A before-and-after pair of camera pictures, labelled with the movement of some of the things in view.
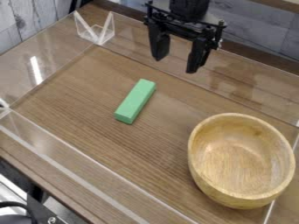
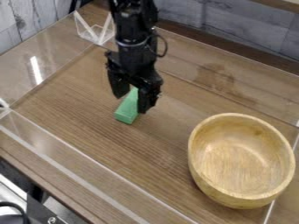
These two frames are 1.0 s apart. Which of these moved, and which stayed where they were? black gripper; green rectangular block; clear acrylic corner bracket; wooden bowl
Moved: black gripper
Stayed: clear acrylic corner bracket; green rectangular block; wooden bowl
